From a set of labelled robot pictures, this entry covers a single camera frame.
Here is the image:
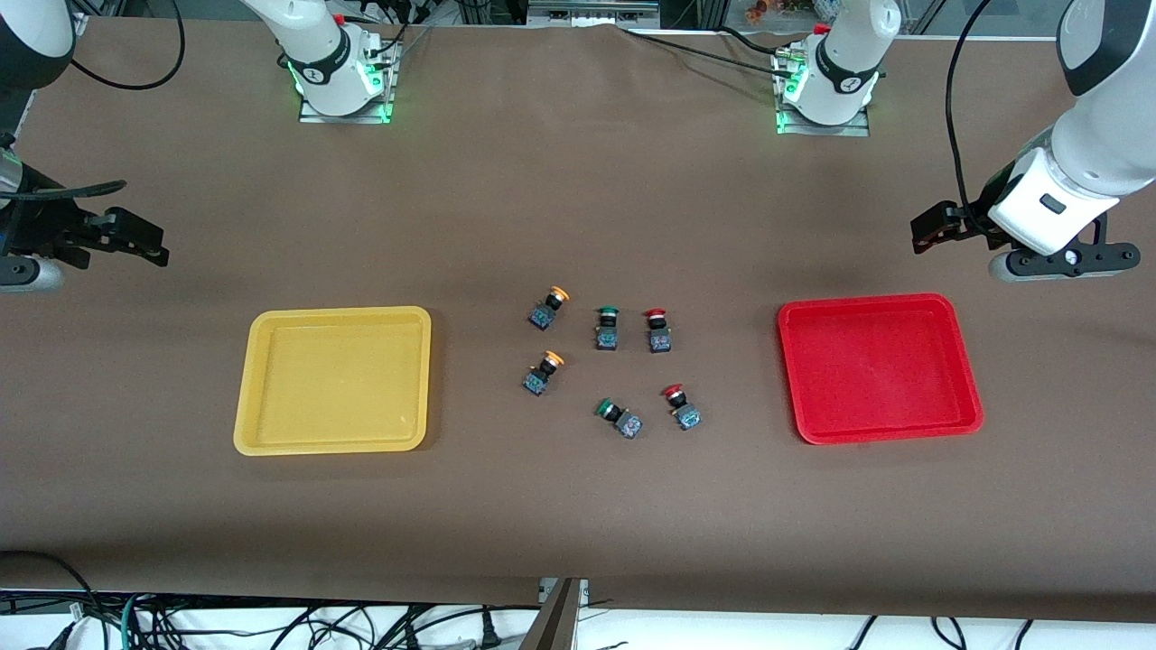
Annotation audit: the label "yellow mushroom push button switch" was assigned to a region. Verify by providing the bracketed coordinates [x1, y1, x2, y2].
[527, 285, 573, 331]
[521, 350, 566, 397]

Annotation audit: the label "red plastic tray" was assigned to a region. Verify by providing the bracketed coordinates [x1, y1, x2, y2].
[777, 292, 984, 446]

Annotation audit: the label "yellow plastic tray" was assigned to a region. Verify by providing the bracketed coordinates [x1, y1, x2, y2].
[233, 305, 433, 457]

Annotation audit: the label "brown table cloth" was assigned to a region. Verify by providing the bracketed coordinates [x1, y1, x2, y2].
[0, 16, 1156, 626]

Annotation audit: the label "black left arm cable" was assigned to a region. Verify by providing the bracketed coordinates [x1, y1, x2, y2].
[945, 0, 1000, 227]

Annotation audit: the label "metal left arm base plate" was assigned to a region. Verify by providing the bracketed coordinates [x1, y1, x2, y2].
[774, 52, 872, 139]

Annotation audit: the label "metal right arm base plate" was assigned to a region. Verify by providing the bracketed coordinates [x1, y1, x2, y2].
[297, 41, 399, 125]

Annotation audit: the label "black cable across table edge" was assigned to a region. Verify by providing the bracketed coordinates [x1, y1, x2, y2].
[619, 25, 814, 75]

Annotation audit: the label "thick black cable under table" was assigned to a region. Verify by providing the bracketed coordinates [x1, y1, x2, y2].
[0, 550, 102, 633]

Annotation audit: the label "black cables by right base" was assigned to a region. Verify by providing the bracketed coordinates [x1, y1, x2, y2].
[343, 0, 436, 71]

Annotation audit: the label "green cable under table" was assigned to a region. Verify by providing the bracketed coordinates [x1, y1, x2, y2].
[119, 591, 145, 650]

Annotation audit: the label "grey metal rail device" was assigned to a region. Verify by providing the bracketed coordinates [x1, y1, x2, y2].
[527, 0, 661, 29]

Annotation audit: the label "black tangled cable bundle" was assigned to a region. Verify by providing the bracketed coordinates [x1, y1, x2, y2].
[135, 598, 543, 650]

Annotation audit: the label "grey metal table post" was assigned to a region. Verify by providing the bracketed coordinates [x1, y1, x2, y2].
[519, 578, 591, 650]

